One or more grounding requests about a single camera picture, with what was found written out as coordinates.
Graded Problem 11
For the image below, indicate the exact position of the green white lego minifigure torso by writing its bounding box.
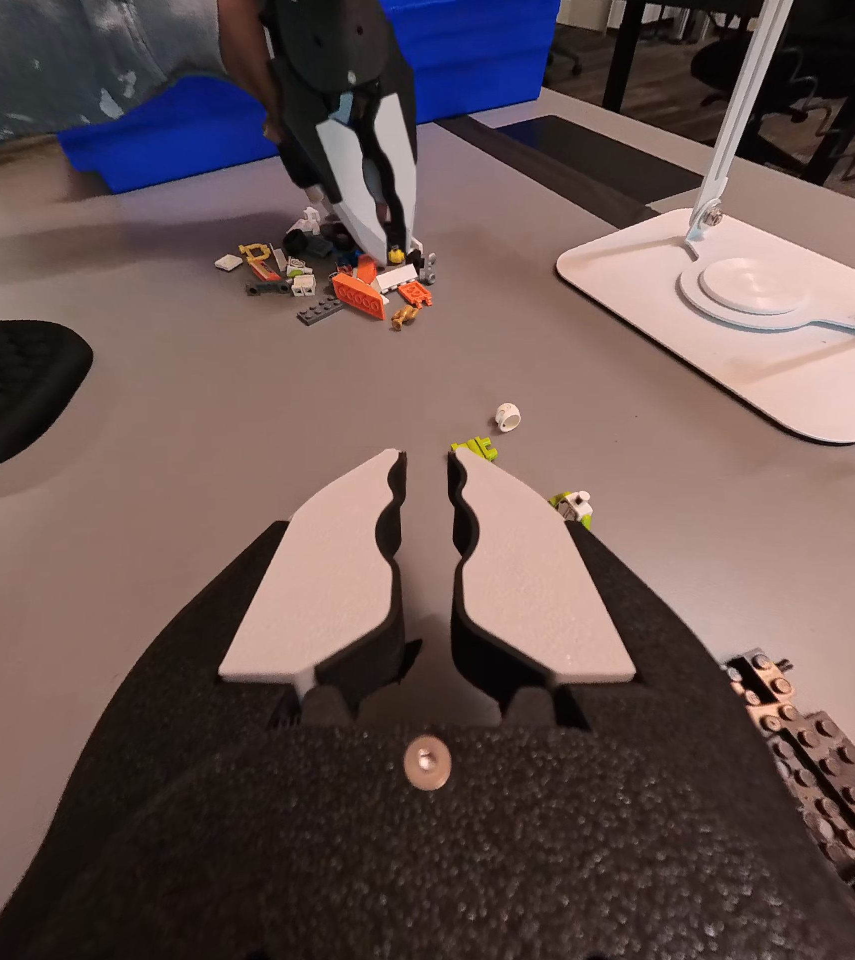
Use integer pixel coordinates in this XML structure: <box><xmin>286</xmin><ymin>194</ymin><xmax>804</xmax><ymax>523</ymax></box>
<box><xmin>551</xmin><ymin>488</ymin><xmax>597</xmax><ymax>531</ymax></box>

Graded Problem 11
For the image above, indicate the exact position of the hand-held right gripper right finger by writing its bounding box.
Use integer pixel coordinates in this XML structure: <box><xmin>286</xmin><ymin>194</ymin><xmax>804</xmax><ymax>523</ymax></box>
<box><xmin>447</xmin><ymin>450</ymin><xmax>639</xmax><ymax>691</ymax></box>

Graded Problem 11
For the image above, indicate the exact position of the person's left hand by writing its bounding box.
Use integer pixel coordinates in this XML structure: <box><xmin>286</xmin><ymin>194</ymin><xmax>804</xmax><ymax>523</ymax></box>
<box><xmin>218</xmin><ymin>0</ymin><xmax>282</xmax><ymax>114</ymax></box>

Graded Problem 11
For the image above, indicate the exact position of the white wire screen stand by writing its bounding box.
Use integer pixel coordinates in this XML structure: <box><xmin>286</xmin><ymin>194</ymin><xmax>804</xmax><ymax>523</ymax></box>
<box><xmin>555</xmin><ymin>0</ymin><xmax>855</xmax><ymax>447</ymax></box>

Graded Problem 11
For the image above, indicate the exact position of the pile of lego pieces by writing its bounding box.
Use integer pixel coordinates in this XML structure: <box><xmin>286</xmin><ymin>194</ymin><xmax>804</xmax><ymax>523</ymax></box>
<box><xmin>215</xmin><ymin>203</ymin><xmax>441</xmax><ymax>331</ymax></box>

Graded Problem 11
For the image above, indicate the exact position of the black textured oval pad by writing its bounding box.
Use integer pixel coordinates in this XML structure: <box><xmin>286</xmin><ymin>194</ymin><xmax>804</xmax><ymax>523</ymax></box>
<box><xmin>0</xmin><ymin>320</ymin><xmax>96</xmax><ymax>481</ymax></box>

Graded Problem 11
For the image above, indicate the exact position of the black lego chassis piece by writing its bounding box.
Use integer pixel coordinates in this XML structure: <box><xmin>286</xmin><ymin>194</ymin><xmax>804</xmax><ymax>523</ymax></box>
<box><xmin>725</xmin><ymin>648</ymin><xmax>855</xmax><ymax>939</ymax></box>

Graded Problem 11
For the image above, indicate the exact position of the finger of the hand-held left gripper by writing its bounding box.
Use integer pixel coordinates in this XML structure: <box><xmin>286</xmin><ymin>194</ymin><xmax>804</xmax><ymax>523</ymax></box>
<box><xmin>315</xmin><ymin>113</ymin><xmax>399</xmax><ymax>267</ymax></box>
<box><xmin>380</xmin><ymin>78</ymin><xmax>423</xmax><ymax>259</ymax></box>

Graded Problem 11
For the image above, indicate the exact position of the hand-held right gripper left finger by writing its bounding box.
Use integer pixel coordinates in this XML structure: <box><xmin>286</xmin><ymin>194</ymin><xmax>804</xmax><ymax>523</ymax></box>
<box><xmin>218</xmin><ymin>447</ymin><xmax>406</xmax><ymax>688</ymax></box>

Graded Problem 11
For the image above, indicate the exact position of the person's left forearm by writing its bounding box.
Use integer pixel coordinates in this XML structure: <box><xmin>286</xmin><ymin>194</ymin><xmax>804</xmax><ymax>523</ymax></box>
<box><xmin>0</xmin><ymin>0</ymin><xmax>237</xmax><ymax>151</ymax></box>

